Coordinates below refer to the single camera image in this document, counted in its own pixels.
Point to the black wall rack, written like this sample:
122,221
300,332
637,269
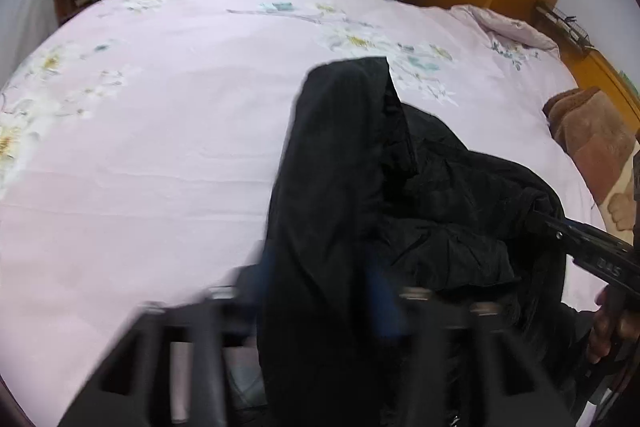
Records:
562,26

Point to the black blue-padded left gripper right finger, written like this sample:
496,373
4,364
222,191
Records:
452,358

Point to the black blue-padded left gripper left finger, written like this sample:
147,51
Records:
190,365

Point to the pink floral bed sheet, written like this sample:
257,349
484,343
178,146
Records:
140,141

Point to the black puffer jacket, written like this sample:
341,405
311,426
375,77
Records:
373,196

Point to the wooden headboard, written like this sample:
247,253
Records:
592,69

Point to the person's right hand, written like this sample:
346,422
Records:
626,326

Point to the brown bear print pillow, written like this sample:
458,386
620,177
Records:
592,131

